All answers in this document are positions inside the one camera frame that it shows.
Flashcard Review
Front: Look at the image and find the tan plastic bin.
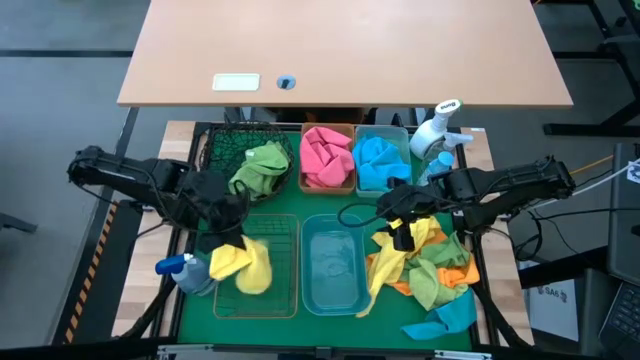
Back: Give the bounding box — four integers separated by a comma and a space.
298, 122, 357, 196

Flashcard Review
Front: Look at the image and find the white printed box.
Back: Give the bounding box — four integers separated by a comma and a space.
527, 277, 581, 344

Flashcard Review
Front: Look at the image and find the grey bottle with blue sprayer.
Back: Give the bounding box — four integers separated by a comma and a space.
154, 252, 219, 297

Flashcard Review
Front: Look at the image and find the black metal table frame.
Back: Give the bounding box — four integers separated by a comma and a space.
112, 121, 536, 351

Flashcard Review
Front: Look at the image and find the white spray bottle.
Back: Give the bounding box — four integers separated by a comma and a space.
409, 98, 464, 160

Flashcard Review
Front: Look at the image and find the clear spray bottle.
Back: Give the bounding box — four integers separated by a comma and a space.
422, 130, 475, 174

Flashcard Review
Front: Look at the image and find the light blue aerosol can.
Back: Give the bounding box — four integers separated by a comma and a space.
417, 150, 455, 187

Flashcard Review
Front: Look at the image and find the blue microfiber towel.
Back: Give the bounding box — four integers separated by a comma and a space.
352, 135, 414, 193

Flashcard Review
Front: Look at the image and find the green table mat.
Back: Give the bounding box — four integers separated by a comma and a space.
177, 130, 474, 351

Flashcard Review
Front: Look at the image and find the green microfiber towel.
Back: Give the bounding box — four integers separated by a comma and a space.
405, 232, 472, 312
228, 141, 291, 202

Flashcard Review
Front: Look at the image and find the yellow black hazard tape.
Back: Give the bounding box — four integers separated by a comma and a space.
63, 199, 121, 346

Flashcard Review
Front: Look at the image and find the yellow microfiber towel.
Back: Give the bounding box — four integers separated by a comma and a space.
356, 215, 444, 320
208, 234, 274, 296

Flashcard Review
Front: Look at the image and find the teal microfiber towel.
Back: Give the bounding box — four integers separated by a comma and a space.
401, 288, 479, 341

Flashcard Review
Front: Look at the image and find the white cable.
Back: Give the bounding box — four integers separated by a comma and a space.
569, 159, 640, 199

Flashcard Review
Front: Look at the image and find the grey chair base leg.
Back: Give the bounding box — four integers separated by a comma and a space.
0, 212, 39, 234

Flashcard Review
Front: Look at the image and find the silver black mount bar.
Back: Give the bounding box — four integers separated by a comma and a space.
157, 343, 494, 360

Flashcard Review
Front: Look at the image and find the white rectangular desk plate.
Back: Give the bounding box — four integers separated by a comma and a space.
211, 72, 262, 92

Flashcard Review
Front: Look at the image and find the black laptop keyboard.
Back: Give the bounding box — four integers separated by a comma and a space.
597, 282, 640, 360

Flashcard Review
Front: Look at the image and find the pink microfiber towel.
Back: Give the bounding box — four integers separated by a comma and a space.
302, 126, 354, 172
299, 142, 356, 190

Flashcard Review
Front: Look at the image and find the teal plastic basket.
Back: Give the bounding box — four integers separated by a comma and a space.
300, 213, 372, 317

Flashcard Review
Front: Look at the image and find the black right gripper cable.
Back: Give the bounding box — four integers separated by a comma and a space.
337, 201, 401, 230

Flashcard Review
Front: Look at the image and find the clear plastic bin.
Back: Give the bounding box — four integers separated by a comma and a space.
353, 124, 415, 199

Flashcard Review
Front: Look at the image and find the black round wire basket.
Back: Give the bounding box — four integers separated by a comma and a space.
199, 121, 296, 206

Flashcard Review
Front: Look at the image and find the yellow cable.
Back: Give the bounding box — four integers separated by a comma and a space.
569, 154, 615, 176

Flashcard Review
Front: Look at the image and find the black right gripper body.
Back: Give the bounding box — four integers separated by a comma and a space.
374, 177, 451, 225

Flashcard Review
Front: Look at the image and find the light wooden desk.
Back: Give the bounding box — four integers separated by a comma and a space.
116, 0, 575, 109

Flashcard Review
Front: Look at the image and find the orange microfiber towel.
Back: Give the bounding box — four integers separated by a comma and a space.
436, 254, 481, 290
366, 228, 450, 297

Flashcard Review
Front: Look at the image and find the grey equipment case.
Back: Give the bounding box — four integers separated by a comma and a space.
607, 142, 640, 286

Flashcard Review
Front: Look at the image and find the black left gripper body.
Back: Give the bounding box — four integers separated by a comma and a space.
180, 172, 251, 237

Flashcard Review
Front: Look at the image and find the black desk leg frame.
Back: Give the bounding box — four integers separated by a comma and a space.
542, 0, 640, 139

